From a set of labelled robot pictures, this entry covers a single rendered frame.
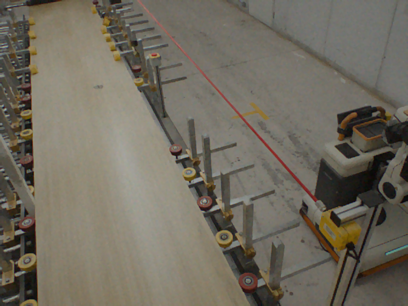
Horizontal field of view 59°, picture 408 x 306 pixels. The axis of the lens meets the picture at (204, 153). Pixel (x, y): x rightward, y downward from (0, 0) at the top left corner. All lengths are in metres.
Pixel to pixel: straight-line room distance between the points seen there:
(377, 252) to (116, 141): 1.83
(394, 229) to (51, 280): 2.12
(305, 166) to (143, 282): 2.24
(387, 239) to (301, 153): 1.31
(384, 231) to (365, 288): 0.41
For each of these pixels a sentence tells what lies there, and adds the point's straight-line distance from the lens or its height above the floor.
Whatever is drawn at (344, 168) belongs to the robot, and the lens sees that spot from 2.38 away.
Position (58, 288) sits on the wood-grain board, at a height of 0.90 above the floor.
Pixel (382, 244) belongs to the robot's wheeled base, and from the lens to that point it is 2.69.
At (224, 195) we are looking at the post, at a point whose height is 0.97.
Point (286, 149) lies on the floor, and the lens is 3.71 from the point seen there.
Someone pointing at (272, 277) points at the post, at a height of 0.95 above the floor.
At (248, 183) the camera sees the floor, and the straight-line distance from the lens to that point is 3.31.
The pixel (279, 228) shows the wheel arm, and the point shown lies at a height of 0.82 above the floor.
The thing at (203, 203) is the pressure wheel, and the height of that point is 0.90.
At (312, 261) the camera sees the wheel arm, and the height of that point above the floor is 0.85.
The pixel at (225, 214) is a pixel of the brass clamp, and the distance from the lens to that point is 1.94.
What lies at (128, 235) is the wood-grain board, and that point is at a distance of 1.84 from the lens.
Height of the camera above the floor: 2.30
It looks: 39 degrees down
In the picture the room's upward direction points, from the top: 5 degrees counter-clockwise
